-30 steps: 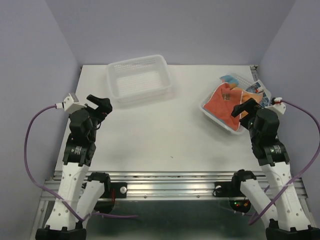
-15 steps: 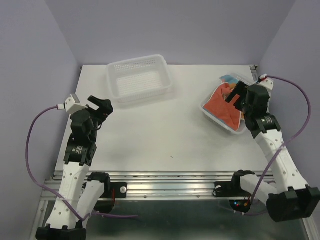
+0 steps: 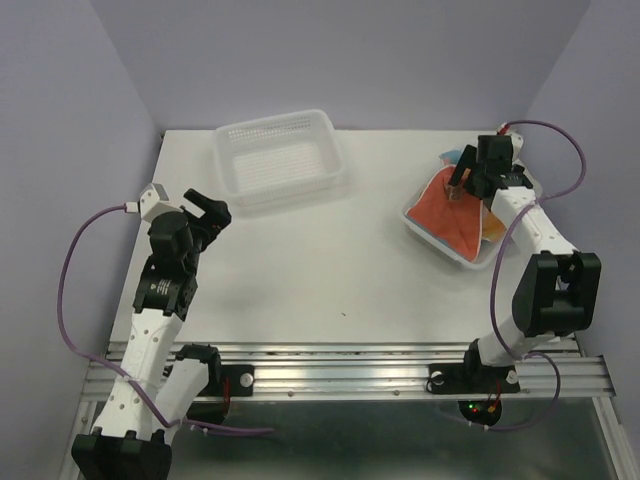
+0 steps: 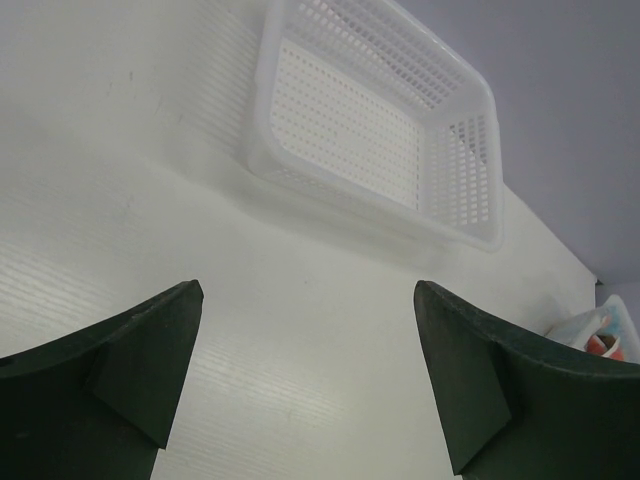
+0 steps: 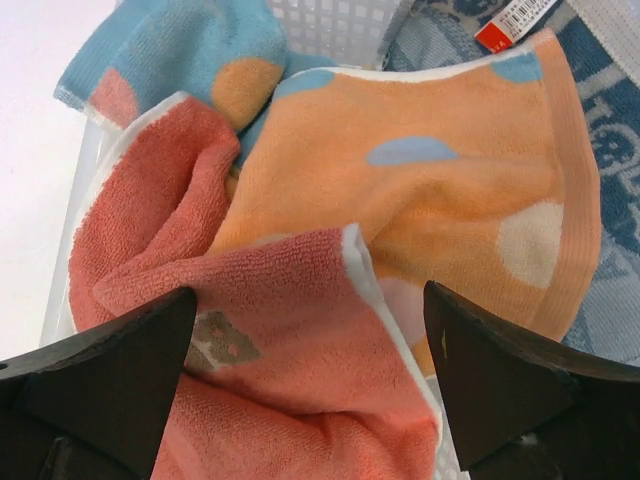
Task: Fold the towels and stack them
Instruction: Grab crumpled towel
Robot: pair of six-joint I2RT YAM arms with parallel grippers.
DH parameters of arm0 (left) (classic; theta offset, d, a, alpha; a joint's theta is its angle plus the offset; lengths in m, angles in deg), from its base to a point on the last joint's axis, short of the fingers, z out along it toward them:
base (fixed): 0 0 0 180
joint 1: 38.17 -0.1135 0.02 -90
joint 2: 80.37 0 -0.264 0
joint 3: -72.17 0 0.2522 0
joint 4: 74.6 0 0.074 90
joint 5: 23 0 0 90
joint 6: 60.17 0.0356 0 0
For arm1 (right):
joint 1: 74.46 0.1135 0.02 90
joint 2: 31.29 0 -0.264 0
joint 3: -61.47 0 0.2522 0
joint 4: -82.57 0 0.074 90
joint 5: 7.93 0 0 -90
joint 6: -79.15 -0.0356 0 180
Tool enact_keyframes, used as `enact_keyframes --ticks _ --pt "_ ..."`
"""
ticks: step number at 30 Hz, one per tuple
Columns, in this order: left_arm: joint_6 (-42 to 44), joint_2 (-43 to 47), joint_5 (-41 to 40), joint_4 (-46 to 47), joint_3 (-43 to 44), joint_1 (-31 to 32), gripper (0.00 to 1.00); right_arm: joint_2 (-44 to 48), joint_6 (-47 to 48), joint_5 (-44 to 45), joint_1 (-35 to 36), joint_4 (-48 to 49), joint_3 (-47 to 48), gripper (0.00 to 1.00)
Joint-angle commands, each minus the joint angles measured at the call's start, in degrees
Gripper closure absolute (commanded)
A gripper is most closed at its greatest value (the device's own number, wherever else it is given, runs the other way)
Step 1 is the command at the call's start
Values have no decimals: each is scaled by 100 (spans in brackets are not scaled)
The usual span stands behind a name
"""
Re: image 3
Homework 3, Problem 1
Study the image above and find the red bear towel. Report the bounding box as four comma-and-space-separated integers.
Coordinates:
405, 165, 483, 262

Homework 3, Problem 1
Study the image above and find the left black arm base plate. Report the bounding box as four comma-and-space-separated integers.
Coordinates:
200, 364, 255, 398

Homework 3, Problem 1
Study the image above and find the aluminium rail frame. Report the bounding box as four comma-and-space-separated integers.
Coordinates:
58, 341, 640, 480

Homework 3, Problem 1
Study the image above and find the white perforated basket right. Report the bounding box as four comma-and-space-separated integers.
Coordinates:
400, 150, 507, 270

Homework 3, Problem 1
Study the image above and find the white perforated basket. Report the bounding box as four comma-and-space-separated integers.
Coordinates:
212, 109, 346, 207
400, 150, 507, 270

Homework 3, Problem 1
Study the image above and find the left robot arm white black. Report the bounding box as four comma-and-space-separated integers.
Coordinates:
71, 183, 232, 479

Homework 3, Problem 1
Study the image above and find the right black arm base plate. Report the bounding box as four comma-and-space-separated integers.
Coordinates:
426, 363, 520, 396

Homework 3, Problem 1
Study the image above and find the white perforated basket left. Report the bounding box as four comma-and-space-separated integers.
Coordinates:
212, 109, 346, 207

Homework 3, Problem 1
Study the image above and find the light blue orange towel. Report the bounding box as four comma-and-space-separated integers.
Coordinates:
439, 150, 462, 165

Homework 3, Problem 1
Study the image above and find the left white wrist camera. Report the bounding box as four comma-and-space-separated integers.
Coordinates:
124, 183, 174, 223

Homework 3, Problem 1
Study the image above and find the orange polka dot towel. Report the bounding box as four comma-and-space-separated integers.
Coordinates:
481, 209, 506, 243

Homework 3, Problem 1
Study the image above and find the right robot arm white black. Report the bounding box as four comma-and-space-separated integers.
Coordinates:
431, 133, 602, 394

